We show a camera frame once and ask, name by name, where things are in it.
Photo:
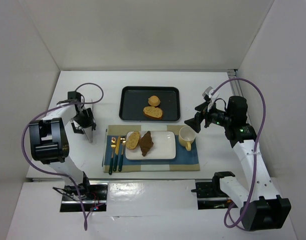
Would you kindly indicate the brown croissant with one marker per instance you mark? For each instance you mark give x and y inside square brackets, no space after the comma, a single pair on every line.
[145,143]

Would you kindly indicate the gold knife green handle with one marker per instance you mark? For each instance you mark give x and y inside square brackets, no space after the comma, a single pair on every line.
[116,154]

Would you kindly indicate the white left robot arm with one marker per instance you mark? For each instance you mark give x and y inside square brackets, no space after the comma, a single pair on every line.
[49,142]

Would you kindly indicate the seeded bread slice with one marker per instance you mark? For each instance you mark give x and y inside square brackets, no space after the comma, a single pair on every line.
[153,112]

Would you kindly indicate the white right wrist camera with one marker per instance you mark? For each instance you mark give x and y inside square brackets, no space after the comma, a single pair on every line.
[210,93]

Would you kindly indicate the gold spoon green handle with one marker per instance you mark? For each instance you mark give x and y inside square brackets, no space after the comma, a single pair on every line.
[120,165]

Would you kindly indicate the aluminium frame rail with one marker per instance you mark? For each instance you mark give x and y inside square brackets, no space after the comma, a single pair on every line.
[235,85]

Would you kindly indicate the blue beige placemat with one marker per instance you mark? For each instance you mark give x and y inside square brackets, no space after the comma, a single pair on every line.
[184,160]

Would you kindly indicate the metal kitchen tongs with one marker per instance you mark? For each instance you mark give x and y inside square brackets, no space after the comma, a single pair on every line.
[88,131]

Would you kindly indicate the yellow white mug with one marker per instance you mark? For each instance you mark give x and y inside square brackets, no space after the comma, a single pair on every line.
[186,137]

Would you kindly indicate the round yellow bun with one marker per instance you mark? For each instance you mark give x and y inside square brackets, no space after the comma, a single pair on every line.
[154,101]

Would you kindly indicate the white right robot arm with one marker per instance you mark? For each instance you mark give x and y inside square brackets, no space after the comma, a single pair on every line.
[261,206]

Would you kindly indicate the white rectangular plate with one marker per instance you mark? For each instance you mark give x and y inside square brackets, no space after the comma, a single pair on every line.
[163,148]

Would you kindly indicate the black baking tray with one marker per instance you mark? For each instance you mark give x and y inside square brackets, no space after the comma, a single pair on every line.
[135,98]

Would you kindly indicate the small bread slice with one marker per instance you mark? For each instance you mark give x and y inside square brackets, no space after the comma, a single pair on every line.
[133,140]

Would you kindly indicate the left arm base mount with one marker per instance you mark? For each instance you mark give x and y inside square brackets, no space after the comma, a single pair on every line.
[95,200]

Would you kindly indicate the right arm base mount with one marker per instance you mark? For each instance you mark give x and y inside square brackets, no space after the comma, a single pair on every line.
[208,198]

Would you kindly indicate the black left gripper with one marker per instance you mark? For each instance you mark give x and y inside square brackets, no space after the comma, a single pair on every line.
[83,124]

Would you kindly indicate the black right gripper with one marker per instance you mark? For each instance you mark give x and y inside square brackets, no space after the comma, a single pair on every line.
[201,116]

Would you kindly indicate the gold fork green handle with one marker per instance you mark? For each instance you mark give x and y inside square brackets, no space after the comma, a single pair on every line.
[113,146]

